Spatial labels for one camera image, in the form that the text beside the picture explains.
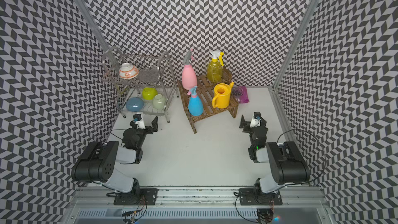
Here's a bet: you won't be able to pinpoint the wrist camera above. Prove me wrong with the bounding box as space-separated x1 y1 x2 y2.
131 113 146 129
249 112 262 128

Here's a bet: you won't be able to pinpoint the aluminium corner post left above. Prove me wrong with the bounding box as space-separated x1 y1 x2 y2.
73 0 123 79

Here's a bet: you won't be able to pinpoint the lime green bowl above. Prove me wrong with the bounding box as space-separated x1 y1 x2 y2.
142 87 158 101

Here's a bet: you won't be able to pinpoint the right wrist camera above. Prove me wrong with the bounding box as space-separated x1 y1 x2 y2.
249 112 262 128

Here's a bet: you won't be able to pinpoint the aluminium corner post right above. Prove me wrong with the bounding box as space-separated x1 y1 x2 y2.
271 0 327 185

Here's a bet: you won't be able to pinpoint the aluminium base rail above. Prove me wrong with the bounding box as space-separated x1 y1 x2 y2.
62 186 335 224

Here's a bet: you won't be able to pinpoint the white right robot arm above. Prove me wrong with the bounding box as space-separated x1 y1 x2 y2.
238 112 311 205

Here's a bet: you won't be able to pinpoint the yellow transparent spray bottle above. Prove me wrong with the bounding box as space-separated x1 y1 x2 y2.
206 50 224 84

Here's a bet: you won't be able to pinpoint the aluminium corner post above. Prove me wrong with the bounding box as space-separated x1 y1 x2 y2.
271 0 327 185
73 0 123 79

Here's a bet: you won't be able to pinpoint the pale green bowl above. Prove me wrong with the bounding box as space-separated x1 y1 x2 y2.
152 94 167 111

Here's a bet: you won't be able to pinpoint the wooden slatted shelf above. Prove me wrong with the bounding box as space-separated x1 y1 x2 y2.
177 74 238 134

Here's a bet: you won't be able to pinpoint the white orange patterned bowl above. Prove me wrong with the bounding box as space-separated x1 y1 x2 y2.
119 62 140 79

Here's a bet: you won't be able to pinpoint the blue bowl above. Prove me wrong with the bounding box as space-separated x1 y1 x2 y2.
126 97 144 112

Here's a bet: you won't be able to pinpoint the blue spray bottle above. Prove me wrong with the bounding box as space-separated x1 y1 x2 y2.
187 86 204 116

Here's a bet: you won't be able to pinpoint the pink spray bottle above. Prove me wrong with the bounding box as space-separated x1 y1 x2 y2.
181 48 198 90

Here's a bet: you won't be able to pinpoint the metal wire dish rack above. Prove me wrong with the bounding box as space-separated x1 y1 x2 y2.
101 46 179 122

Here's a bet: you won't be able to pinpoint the yellow watering can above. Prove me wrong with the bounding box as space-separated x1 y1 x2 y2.
212 82 234 109

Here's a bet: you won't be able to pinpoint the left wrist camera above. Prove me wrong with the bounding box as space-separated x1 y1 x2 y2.
131 113 146 129

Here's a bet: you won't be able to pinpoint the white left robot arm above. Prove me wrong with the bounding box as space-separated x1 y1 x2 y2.
71 113 159 205

